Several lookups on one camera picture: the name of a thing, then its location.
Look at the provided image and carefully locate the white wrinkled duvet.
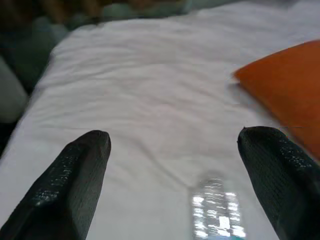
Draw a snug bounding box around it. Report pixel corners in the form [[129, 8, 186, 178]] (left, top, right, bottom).
[[0, 0, 320, 240]]

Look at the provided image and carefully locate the orange pillow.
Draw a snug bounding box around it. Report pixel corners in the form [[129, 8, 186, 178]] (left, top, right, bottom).
[[232, 39, 320, 161]]

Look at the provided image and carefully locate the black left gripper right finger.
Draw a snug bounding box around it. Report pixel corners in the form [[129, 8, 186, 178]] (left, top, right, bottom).
[[236, 126, 320, 240]]

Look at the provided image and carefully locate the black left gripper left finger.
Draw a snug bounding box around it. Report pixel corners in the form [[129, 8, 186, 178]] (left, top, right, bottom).
[[0, 129, 112, 240]]

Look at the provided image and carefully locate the clear plastic water bottle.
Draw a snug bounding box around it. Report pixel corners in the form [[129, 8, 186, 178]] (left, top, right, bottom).
[[187, 172, 247, 240]]

